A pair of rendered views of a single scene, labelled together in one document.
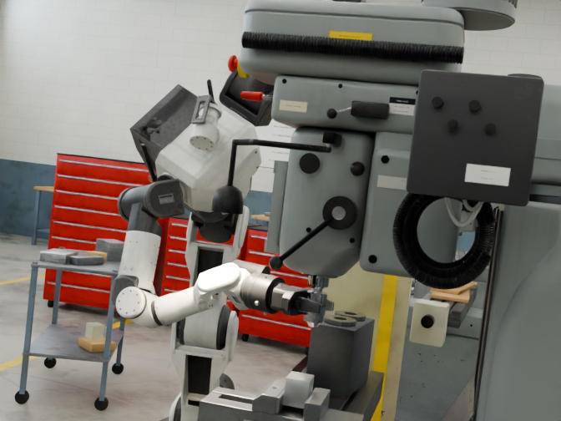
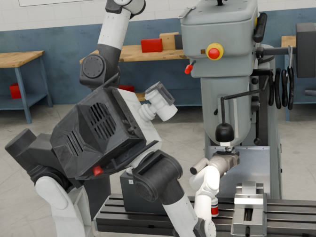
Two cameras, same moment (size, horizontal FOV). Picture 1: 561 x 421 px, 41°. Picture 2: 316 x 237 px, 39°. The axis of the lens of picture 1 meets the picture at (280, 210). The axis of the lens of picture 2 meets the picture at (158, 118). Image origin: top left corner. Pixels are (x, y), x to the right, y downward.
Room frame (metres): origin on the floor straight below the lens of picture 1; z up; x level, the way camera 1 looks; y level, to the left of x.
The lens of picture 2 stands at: (1.88, 1.70, 2.13)
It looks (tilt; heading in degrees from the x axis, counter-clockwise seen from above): 21 degrees down; 273
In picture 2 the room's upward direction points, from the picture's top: 7 degrees counter-clockwise
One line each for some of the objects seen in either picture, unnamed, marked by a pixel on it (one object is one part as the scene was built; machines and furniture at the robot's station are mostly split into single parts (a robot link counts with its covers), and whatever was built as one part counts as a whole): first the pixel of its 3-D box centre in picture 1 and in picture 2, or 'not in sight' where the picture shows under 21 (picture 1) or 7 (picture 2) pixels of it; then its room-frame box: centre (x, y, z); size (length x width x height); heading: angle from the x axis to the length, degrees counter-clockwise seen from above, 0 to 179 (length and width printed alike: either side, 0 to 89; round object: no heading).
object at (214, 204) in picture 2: not in sight; (213, 204); (1.76, -0.09, 1.00); 0.04 x 0.04 x 0.11
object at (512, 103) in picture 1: (473, 138); (306, 49); (1.27, -0.31, 1.62); 0.20 x 0.09 x 0.21; 76
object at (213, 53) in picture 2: (235, 63); (214, 53); (1.73, 0.14, 1.76); 0.04 x 0.03 x 0.04; 166
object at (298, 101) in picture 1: (357, 110); (225, 54); (1.65, -0.14, 1.68); 0.34 x 0.24 x 0.10; 76
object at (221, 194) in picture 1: (228, 198); (224, 130); (1.71, 0.12, 1.45); 0.07 x 0.07 x 0.06
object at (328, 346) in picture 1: (341, 351); (147, 188); (2.06, -0.21, 1.05); 0.22 x 0.12 x 0.20; 159
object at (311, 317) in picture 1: (315, 307); not in sight; (1.66, -0.10, 1.23); 0.05 x 0.05 x 0.06
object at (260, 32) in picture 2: (349, 48); (260, 26); (1.51, -0.10, 1.79); 0.45 x 0.04 x 0.04; 76
